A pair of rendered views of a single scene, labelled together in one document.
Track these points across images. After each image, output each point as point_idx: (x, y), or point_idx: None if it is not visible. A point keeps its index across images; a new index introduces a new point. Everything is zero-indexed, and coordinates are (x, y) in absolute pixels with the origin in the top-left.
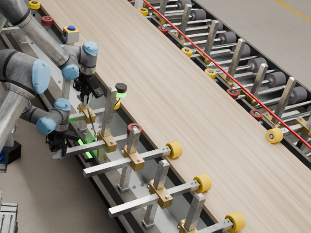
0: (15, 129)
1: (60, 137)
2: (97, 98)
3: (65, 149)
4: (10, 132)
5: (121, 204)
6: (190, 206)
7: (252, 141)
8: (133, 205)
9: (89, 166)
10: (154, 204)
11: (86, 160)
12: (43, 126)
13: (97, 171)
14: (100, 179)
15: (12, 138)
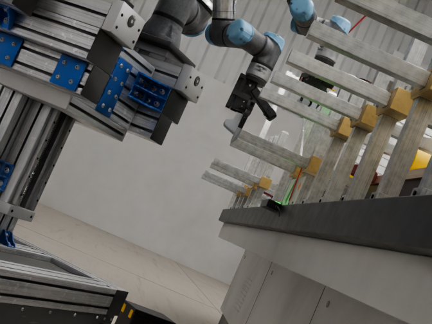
0: (196, 78)
1: (249, 92)
2: (323, 83)
3: (247, 110)
4: None
5: (295, 213)
6: (408, 45)
7: None
8: (315, 87)
9: (269, 256)
10: (351, 146)
11: (269, 200)
12: (236, 24)
13: (281, 96)
14: (278, 225)
15: (186, 76)
